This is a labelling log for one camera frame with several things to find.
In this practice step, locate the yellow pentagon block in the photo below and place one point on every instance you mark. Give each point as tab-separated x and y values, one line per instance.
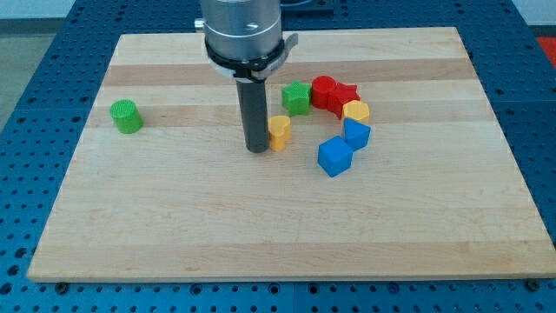
356	110

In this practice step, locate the red cylinder block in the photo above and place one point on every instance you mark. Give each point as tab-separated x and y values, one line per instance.
321	87

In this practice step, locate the green star block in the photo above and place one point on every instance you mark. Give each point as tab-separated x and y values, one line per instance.
295	98

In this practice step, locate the yellow heart block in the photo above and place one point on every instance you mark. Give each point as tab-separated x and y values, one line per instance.
279	132

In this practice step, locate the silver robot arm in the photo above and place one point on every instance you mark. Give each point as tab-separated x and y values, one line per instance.
244	41

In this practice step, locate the blue cube block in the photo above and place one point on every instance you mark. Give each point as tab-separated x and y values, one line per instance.
335	156

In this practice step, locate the wooden board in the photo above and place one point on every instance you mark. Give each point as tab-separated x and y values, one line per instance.
436	194

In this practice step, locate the green cylinder block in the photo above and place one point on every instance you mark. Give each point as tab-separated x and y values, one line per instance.
126	116

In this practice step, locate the red star block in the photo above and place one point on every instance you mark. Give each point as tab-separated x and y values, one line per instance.
339	96

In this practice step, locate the blue triangle block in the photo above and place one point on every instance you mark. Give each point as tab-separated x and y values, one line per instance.
355	134

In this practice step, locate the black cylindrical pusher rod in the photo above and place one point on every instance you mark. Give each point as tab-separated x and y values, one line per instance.
254	111

